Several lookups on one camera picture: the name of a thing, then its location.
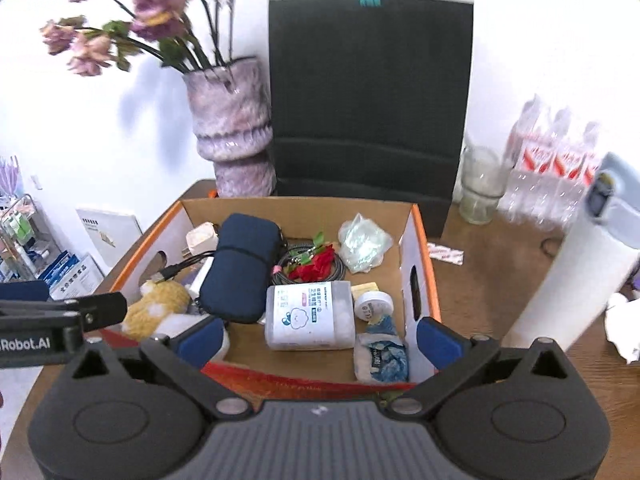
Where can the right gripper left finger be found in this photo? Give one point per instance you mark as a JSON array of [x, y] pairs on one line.
[[177, 363]]

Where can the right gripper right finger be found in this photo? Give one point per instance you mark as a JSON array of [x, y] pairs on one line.
[[460, 363]]

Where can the hamster plush toy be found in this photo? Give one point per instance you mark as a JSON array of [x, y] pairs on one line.
[[164, 309]]

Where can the blue white snack packet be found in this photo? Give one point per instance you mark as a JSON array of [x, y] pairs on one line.
[[380, 355]]

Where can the navy zipper pouch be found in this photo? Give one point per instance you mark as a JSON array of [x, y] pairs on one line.
[[236, 284]]

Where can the white ribbed bottle cap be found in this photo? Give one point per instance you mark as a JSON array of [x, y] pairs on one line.
[[371, 306]]

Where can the white power adapter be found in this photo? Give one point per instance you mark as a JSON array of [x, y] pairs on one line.
[[202, 241]]

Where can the cotton swab plastic box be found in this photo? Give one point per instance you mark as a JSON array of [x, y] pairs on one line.
[[310, 316]]

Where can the iridescent white bagged item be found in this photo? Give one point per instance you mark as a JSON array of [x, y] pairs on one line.
[[363, 244]]

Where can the red artificial rose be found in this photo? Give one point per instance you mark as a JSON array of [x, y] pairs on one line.
[[311, 262]]

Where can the white cream bottle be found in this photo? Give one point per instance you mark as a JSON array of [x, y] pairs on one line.
[[195, 287]]

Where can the blue white floor packages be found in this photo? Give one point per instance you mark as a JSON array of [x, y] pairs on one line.
[[69, 276]]

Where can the small sachet on table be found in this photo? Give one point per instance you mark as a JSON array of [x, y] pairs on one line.
[[446, 254]]

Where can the red orange cardboard box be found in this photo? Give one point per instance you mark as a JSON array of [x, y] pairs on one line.
[[250, 367]]

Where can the white thermos bottle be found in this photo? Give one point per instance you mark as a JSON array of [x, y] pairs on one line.
[[596, 256]]

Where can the crumpled white tissue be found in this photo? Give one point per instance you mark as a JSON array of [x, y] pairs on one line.
[[622, 326]]

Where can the clear drinking glass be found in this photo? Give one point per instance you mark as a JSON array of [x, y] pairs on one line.
[[483, 183]]

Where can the water bottle pack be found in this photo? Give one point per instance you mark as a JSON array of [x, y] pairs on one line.
[[553, 158]]

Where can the purple ceramic vase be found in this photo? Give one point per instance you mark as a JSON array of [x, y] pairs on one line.
[[231, 118]]

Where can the black paper bag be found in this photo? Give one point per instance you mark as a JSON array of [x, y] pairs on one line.
[[370, 102]]

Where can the dried pink flowers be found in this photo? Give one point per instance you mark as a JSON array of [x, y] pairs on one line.
[[181, 34]]

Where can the teal binder clip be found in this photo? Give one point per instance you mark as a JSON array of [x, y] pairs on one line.
[[369, 0]]

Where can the wire rack with items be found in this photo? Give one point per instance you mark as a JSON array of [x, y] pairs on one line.
[[24, 229]]

